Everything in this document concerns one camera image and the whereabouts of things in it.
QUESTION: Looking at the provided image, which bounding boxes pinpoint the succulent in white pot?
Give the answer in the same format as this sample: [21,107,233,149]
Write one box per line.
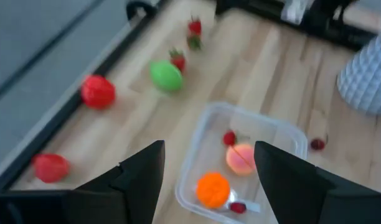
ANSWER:
[336,27,381,116]

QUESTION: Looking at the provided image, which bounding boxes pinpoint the large red strawberry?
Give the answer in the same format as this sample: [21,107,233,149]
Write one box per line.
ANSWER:
[80,74,116,110]
[31,153,71,184]

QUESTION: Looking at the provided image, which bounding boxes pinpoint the clear plastic tupperware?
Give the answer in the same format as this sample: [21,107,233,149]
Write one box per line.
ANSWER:
[174,101,309,224]

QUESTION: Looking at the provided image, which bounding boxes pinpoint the small strawberry green leaves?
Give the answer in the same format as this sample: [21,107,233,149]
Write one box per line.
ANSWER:
[168,47,187,73]
[186,15,204,51]

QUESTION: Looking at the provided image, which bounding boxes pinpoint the black aluminium table frame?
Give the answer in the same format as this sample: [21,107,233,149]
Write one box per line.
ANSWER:
[0,0,378,192]

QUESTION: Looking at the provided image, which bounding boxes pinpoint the pink yellow peach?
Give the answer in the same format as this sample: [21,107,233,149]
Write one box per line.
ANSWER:
[225,142,256,177]

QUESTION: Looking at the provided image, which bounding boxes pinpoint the green lime fruit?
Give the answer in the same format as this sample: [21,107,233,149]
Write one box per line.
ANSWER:
[149,60,184,93]

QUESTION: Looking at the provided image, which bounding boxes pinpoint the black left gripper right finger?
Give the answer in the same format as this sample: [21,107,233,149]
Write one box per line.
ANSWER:
[253,141,381,224]

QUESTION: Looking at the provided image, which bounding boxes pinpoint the silver metal bracket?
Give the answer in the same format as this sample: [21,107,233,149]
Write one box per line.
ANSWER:
[280,0,309,25]

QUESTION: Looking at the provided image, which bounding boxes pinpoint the dark red cherry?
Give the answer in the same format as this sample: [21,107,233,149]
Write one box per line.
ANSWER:
[309,136,329,152]
[229,201,248,215]
[222,129,237,147]

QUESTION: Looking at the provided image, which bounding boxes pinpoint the black curved bracket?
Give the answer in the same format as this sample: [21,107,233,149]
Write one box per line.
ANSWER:
[126,0,158,20]

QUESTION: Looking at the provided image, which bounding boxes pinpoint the orange fruit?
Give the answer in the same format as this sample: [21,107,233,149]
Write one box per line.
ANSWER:
[195,172,232,209]

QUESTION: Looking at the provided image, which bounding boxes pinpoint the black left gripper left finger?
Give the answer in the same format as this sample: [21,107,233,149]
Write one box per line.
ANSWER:
[0,139,166,224]

